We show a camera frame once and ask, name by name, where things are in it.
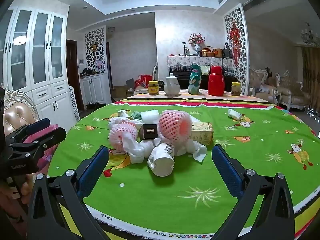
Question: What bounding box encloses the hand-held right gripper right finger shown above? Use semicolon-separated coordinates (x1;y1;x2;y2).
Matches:
211;144;294;240

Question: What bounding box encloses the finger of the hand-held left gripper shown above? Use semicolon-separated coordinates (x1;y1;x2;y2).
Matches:
9;127;67;155
4;118;51;143

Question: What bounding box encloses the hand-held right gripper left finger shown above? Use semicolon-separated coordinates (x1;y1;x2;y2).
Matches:
26;145;110;240

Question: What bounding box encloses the pink lined trash bin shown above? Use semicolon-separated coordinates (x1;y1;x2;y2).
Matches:
27;124;57;174

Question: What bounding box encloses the beige carton box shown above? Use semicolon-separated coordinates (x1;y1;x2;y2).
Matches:
190;122;214;145

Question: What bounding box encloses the white plastic bag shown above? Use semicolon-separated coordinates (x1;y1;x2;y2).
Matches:
124;137;155;165

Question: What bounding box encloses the small pink foam fruit net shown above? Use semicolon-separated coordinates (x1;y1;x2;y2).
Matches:
109;120;138;153

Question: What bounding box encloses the printed white paper cup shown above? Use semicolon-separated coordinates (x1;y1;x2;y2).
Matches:
147;142;175;177

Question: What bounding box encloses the small black box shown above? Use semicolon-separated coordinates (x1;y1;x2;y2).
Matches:
139;124;159;140

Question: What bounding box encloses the large pink foam fruit net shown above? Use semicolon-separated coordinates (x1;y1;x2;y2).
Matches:
158;109;192;142

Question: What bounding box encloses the white foam block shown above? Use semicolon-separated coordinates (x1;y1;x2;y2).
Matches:
141;109;160;125

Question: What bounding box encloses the person's left forearm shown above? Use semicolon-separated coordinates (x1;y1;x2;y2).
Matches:
0;205;28;240

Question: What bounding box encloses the person's left hand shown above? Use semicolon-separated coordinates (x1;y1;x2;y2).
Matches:
10;179;34;207

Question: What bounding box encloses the ornate tufted leather chair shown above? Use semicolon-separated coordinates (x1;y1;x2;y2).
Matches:
1;82;40;140

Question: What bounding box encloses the white lattice floor panel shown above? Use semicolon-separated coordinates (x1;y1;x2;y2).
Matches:
68;86;80;123

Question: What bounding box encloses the green printed tablecloth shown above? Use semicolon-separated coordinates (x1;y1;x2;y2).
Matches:
47;91;320;240

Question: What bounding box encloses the tall white glass cabinet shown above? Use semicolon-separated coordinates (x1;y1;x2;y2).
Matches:
0;6;77;140

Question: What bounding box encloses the dark wooden door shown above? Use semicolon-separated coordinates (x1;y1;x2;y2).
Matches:
66;39;84;113

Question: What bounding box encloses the small white cabinet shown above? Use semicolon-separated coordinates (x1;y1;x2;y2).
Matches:
79;72;112;105

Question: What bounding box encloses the open cardboard box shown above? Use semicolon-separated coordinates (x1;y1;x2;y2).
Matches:
113;79;137;98

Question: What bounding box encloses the small yellow lid jar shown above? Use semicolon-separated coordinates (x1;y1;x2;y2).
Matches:
230;82;241;97

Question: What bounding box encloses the red thermos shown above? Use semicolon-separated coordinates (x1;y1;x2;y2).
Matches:
207;65;225;96

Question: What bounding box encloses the green snack bag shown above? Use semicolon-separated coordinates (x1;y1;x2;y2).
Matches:
188;64;202;95

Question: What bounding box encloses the white lattice cabinet screen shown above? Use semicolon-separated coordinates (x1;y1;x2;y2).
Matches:
85;25;107;73

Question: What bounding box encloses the ornate beige armchair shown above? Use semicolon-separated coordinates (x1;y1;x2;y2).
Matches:
275;70;310;112
249;68;278;103

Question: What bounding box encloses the white ceramic teapot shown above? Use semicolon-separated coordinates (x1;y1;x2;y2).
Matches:
164;73;181;97

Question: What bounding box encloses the yellow label jar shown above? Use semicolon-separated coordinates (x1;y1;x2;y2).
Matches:
148;80;160;95

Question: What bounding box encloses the black piano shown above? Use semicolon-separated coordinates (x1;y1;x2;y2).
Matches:
172;66;238;90

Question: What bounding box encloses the large red gift bag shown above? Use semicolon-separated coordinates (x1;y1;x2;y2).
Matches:
139;74;152;88

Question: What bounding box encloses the tall white lattice screen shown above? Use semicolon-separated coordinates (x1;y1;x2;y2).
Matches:
224;4;252;97

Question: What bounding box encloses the floral lace piano cloth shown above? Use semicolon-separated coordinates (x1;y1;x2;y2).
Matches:
167;55;237;72

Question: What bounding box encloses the dark handbag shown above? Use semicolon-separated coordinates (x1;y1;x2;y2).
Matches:
222;42;234;58

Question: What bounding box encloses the brown curtain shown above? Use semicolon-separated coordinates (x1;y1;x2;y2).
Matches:
301;46;320;105

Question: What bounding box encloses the flower vase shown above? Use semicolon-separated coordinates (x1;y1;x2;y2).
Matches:
188;32;206;55

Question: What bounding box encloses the chandelier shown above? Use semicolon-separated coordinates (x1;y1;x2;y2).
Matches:
301;22;320;46

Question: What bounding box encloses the red knot wall decoration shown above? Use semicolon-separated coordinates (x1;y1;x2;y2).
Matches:
229;21;240;63

